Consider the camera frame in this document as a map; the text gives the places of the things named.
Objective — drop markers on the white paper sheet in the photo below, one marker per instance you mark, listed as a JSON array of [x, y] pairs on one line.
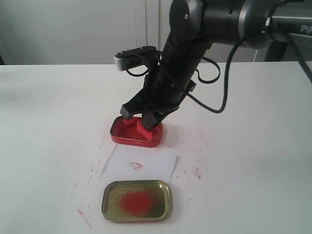
[[139, 163]]

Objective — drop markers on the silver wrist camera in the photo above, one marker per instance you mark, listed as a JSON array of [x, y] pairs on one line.
[[133, 58]]

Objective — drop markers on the red stamp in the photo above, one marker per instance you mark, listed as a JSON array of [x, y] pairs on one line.
[[148, 134]]

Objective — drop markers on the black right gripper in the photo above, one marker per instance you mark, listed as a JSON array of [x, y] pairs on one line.
[[168, 80]]

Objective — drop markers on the gold tin lid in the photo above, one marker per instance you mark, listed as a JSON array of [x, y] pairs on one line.
[[136, 201]]

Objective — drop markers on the white cabinet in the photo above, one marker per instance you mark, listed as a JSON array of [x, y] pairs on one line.
[[79, 31]]

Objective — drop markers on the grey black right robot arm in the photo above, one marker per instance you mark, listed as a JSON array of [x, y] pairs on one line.
[[195, 25]]

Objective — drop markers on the red ink paste tin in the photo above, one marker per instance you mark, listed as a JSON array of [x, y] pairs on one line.
[[125, 132]]

